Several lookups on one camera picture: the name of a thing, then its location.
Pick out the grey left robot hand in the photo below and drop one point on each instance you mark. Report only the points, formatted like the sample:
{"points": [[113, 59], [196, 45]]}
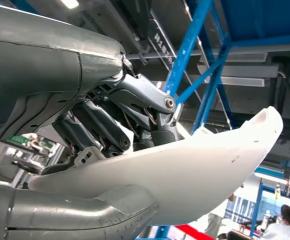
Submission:
{"points": [[35, 82]]}

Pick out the blue metal shelf rack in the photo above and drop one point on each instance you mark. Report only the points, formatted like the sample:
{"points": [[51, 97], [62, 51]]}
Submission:
{"points": [[187, 46]]}

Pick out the dark hanging sign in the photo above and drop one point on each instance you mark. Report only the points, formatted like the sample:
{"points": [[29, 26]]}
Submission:
{"points": [[162, 46]]}

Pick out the red barrier belt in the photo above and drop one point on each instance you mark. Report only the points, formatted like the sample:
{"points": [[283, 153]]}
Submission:
{"points": [[192, 232]]}

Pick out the blue steel gantry frame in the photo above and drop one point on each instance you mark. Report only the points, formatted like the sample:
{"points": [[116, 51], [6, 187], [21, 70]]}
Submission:
{"points": [[256, 208]]}

